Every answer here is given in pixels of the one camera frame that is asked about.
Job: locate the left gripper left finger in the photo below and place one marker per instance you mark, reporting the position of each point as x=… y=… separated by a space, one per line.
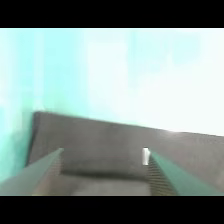
x=36 y=176

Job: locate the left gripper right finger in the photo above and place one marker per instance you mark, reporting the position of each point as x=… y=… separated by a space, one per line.
x=176 y=180

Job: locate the dark grey garment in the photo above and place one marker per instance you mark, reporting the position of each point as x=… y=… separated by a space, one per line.
x=106 y=146

